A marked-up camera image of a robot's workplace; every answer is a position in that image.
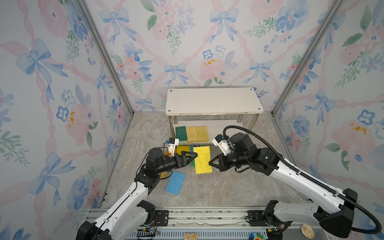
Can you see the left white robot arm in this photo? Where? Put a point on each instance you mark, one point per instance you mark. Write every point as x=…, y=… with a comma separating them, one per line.
x=131, y=210

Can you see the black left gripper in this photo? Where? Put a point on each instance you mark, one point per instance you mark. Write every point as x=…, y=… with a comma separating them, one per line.
x=179, y=160

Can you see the blue sponge front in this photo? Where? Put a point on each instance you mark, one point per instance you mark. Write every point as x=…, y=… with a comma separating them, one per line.
x=175, y=183

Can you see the dark green scouring sponge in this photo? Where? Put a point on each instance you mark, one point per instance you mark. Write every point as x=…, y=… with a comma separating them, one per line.
x=181, y=133

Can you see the white two-tier metal shelf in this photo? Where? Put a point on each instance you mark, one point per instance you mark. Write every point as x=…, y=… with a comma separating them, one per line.
x=214, y=108

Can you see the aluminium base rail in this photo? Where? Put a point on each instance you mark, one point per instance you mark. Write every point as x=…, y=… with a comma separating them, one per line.
x=208, y=223

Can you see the bright yellow porous sponge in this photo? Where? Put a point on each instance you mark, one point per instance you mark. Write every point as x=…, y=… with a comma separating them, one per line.
x=202, y=160

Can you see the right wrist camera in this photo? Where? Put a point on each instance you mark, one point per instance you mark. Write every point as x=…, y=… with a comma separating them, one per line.
x=223, y=144

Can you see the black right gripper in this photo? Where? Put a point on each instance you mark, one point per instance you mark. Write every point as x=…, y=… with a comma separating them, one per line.
x=221, y=164

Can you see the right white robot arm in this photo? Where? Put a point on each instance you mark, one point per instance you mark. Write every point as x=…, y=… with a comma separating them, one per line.
x=330, y=207

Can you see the round wooden disc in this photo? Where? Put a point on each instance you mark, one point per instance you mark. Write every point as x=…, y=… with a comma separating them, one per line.
x=307, y=231

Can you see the small yellow sponge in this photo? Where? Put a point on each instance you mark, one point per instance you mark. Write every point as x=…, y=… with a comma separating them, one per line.
x=181, y=149

